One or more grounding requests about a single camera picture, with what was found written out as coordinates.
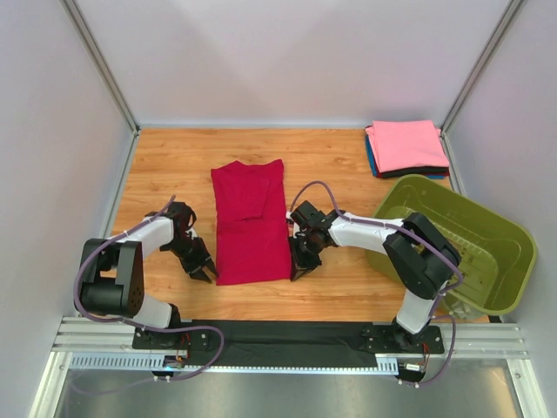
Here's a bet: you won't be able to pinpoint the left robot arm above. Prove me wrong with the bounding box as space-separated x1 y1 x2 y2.
73 201 218 354

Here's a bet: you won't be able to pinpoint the olive green plastic basket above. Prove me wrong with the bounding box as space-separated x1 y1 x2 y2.
373 175 537 320

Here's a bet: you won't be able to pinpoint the pink folded t shirt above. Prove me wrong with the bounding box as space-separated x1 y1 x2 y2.
365 120 449 177

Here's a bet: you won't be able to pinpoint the aluminium frame post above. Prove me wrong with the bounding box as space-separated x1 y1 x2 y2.
60 0 140 135
441 0 526 135

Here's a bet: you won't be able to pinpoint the right aluminium frame post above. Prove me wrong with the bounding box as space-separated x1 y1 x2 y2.
441 0 526 135

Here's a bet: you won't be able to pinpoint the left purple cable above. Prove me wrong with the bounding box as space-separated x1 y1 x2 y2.
69 194 226 393

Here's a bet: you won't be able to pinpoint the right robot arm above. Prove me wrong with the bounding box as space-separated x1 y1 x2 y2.
287 201 461 349

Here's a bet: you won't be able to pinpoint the black folded t shirt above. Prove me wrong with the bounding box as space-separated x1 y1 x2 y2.
383 167 449 179

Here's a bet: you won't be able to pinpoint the crimson red t shirt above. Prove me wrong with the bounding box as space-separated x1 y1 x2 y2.
211 159 292 286

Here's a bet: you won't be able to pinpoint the left aluminium frame post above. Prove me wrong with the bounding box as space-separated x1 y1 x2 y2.
60 0 140 135

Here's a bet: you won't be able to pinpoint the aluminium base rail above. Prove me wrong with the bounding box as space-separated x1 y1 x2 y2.
52 317 528 375

